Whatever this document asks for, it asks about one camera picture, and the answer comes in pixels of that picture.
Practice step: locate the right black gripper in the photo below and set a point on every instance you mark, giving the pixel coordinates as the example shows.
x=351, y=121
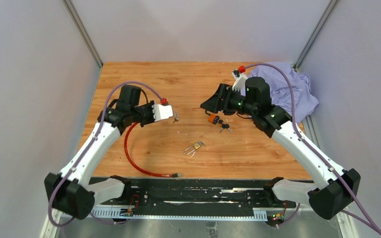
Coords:
x=220, y=101

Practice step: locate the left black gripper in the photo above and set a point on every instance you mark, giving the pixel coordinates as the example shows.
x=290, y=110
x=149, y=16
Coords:
x=149, y=105

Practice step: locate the black head key bunch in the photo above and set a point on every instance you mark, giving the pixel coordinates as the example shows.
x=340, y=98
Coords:
x=224, y=126

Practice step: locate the brass padlock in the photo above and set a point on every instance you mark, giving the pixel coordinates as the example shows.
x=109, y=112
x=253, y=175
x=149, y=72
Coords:
x=192, y=148

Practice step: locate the red cable lock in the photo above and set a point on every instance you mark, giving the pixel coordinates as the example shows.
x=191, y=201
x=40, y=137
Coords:
x=146, y=153

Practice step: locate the orange black padlock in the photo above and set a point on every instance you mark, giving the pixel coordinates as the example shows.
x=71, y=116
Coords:
x=212, y=118

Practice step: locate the silver key pair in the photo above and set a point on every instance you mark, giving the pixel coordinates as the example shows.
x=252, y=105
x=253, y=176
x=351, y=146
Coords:
x=175, y=116

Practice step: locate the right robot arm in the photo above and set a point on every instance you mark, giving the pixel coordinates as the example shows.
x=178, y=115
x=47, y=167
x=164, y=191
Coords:
x=333, y=187

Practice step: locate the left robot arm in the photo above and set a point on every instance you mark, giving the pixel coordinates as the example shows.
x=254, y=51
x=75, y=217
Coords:
x=69, y=190

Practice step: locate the lavender crumpled cloth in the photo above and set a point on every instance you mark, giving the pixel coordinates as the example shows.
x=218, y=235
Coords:
x=281, y=93

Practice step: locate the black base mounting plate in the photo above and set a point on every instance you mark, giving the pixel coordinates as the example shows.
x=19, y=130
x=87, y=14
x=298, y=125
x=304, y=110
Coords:
x=197, y=198

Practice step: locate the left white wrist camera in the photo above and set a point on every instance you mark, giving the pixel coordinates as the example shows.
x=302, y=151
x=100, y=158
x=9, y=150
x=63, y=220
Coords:
x=161, y=112

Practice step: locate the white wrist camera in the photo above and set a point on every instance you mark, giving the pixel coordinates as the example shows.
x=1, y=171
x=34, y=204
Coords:
x=161, y=112
x=240, y=78

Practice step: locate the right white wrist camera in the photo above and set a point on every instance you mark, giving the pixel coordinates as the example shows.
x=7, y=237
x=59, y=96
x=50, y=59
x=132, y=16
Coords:
x=240, y=78

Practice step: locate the aluminium frame rail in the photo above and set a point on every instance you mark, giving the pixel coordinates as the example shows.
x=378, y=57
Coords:
x=116, y=213

